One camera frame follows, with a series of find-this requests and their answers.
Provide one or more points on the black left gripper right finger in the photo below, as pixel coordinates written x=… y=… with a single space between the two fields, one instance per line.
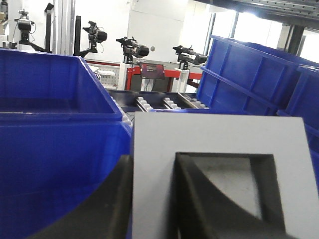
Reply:
x=228 y=196

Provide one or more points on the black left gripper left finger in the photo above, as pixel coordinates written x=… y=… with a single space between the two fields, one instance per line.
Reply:
x=105 y=214

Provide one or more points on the gray square hollow base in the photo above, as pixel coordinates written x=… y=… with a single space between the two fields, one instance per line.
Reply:
x=158 y=136

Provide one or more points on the left large blue bin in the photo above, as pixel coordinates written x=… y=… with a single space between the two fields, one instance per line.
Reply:
x=61 y=134

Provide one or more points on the large blue bin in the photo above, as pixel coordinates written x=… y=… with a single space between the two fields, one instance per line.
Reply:
x=61 y=134
x=252 y=78

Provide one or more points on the right large blue bin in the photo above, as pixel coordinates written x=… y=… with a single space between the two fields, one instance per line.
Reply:
x=252 y=78

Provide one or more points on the roller conveyor rails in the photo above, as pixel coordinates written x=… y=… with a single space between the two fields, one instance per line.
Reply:
x=134 y=101

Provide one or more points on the red frame workstation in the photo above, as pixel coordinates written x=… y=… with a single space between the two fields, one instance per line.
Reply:
x=144 y=76

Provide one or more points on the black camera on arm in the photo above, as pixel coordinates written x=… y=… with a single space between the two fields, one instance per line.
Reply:
x=24 y=25

